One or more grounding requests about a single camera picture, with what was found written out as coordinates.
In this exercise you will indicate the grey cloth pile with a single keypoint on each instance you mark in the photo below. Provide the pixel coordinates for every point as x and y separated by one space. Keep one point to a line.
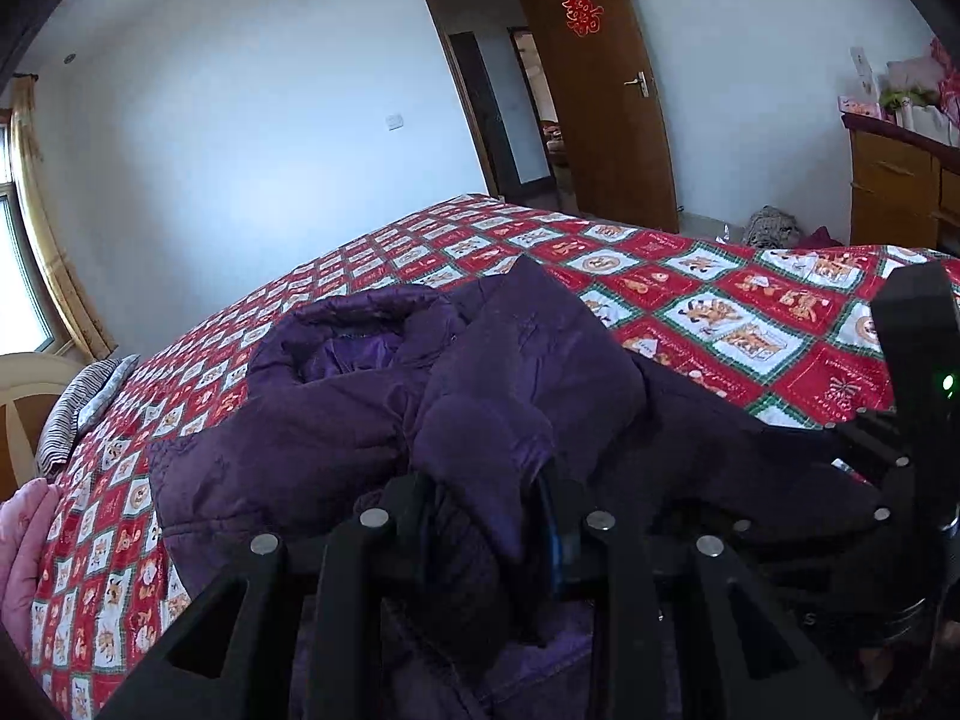
772 226

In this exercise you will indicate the cream wooden headboard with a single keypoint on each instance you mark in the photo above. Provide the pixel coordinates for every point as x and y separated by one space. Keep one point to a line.
22 405

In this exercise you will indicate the white wall switch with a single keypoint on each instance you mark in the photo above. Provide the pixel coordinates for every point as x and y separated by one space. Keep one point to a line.
395 121

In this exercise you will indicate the purple padded jacket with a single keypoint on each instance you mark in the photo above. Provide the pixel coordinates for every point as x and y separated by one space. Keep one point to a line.
487 360

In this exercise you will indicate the red printed patchwork quilt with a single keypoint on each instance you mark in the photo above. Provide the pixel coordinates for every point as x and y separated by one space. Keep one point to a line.
750 330

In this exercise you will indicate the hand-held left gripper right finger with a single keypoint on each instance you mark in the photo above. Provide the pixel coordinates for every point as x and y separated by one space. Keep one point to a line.
556 540

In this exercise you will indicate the tall white box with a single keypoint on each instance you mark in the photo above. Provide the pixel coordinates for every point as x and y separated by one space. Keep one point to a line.
864 75

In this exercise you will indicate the striped pillow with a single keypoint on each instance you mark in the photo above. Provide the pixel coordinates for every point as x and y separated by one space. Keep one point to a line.
75 412

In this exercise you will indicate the brown door frame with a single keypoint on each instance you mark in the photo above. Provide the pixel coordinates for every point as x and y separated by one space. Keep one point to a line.
435 15

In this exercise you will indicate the brown wooden door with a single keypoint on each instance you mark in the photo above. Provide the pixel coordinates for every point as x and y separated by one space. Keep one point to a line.
607 135

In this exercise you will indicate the dark red cloth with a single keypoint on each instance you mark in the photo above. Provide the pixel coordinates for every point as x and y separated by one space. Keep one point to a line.
821 238

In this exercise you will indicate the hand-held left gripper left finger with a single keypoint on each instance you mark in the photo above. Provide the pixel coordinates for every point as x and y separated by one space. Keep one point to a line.
409 514

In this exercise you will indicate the wooden dresser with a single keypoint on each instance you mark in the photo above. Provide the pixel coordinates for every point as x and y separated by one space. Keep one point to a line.
892 195

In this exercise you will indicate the items on dresser top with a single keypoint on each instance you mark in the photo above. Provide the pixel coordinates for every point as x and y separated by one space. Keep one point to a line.
915 75

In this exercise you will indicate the pink quilt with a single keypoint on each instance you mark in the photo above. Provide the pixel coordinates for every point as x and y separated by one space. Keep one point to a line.
22 540

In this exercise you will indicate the flat pink box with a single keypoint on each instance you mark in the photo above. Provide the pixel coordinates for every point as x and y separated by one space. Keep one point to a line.
862 106

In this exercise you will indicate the window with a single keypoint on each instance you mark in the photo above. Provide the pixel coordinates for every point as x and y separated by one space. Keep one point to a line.
15 277

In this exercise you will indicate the yellow curtain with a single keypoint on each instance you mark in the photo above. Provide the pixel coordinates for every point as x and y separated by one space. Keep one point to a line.
45 225

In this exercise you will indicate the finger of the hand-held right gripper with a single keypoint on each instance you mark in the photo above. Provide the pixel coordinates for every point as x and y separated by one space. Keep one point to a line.
870 442
825 547

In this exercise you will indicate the red paper door ornament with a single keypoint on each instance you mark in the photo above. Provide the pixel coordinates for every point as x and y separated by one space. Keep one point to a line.
583 13

